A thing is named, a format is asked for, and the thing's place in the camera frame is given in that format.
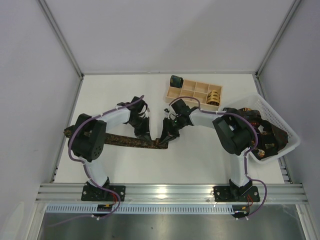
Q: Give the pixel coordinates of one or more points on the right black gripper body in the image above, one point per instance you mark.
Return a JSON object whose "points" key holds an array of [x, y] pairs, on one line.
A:
{"points": [[170, 131]]}

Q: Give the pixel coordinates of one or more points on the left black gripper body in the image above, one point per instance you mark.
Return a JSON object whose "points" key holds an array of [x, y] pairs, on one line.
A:
{"points": [[143, 130]]}

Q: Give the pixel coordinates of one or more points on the dark key-patterned tie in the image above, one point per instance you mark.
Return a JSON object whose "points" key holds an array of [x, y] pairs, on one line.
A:
{"points": [[132, 142]]}

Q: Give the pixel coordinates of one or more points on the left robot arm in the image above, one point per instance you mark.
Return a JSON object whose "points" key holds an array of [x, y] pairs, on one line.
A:
{"points": [[87, 139]]}

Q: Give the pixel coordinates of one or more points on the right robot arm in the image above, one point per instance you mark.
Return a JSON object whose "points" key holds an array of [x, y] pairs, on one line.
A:
{"points": [[236, 135]]}

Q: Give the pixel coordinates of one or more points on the pile of dark ties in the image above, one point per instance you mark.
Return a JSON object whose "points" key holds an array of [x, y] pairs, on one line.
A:
{"points": [[271, 139]]}

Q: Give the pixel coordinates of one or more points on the wooden compartment box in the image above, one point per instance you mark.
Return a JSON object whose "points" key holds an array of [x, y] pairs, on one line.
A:
{"points": [[194, 92]]}

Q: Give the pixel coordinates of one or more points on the rolled dark green tie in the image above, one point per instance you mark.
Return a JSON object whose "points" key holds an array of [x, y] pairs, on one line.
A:
{"points": [[176, 81]]}

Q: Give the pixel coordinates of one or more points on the rolled gold patterned tie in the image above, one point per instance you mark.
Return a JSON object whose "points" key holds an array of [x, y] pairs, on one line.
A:
{"points": [[213, 98]]}

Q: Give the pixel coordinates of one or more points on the white plastic basket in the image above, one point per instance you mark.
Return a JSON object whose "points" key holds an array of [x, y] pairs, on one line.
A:
{"points": [[257, 102]]}

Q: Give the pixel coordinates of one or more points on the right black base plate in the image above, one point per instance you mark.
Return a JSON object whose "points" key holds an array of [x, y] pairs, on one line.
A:
{"points": [[227, 193]]}

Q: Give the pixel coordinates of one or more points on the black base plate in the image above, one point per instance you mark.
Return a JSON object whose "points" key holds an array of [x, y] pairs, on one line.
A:
{"points": [[227, 193], [92, 193]]}

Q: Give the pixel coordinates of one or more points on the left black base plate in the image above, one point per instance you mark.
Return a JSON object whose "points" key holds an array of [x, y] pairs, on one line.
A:
{"points": [[92, 193]]}

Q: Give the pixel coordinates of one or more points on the white slotted cable duct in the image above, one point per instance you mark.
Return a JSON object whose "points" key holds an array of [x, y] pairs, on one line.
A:
{"points": [[206, 209]]}

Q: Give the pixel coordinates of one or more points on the aluminium mounting rail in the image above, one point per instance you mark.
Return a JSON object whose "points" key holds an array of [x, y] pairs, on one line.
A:
{"points": [[170, 193]]}

